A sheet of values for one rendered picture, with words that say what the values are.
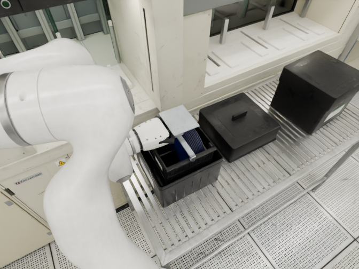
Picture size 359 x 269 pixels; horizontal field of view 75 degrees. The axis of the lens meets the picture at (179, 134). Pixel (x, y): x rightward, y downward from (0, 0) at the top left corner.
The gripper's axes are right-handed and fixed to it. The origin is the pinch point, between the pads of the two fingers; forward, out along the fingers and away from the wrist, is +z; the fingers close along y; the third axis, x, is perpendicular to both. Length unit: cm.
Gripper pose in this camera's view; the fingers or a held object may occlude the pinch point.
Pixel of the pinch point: (177, 123)
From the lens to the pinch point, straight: 83.9
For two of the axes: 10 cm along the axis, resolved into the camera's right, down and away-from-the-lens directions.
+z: 8.8, -3.7, 3.1
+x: 0.0, -6.4, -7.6
